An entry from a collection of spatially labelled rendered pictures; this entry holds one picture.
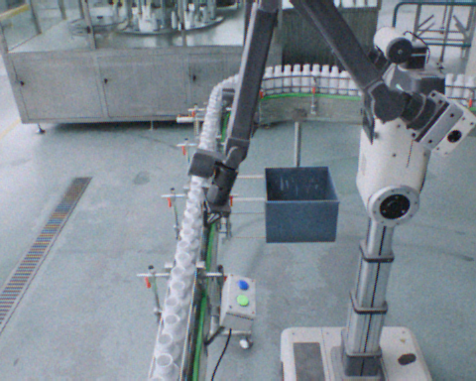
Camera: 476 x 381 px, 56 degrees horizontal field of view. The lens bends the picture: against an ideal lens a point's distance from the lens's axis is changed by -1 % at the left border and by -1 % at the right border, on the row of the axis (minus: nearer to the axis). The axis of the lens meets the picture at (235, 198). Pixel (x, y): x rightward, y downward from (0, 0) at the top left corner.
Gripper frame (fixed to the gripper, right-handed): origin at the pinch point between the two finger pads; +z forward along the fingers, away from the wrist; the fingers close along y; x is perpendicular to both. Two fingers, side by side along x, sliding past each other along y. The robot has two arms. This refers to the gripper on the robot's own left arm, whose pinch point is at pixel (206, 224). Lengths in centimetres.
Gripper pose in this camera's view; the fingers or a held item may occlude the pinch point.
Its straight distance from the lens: 127.5
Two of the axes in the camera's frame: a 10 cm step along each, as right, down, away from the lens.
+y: 2.7, 6.0, -7.5
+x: 9.0, 1.1, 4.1
